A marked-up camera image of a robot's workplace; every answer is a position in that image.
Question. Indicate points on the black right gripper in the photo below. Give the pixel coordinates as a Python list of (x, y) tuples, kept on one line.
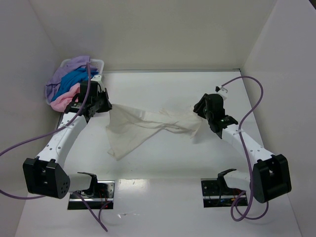
[(200, 108)]

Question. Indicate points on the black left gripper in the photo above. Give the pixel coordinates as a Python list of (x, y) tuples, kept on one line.
[(104, 99)]

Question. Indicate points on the white t shirt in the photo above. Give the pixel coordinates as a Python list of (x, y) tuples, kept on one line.
[(131, 127)]

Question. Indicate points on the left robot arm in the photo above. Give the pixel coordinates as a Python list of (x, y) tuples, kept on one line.
[(44, 174)]

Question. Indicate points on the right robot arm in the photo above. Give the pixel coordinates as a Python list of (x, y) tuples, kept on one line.
[(269, 177)]

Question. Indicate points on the blue t shirt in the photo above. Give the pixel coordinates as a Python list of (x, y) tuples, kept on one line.
[(70, 80)]

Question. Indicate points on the white plastic laundry basket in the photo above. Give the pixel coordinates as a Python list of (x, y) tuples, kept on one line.
[(97, 64)]

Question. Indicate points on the pink t shirt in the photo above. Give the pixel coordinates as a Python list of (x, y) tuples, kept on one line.
[(61, 102)]

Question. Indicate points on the lavender t shirt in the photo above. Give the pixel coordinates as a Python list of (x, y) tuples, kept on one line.
[(61, 71)]

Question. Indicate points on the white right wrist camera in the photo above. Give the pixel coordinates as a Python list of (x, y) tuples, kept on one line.
[(223, 92)]

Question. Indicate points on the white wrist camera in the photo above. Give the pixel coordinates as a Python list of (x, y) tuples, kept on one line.
[(98, 79), (223, 92)]

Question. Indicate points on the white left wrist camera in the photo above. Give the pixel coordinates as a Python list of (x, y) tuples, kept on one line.
[(98, 79)]

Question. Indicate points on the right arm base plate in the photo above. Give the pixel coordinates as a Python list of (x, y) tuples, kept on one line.
[(213, 197)]

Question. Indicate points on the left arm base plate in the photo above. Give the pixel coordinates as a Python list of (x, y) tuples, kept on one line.
[(102, 195)]

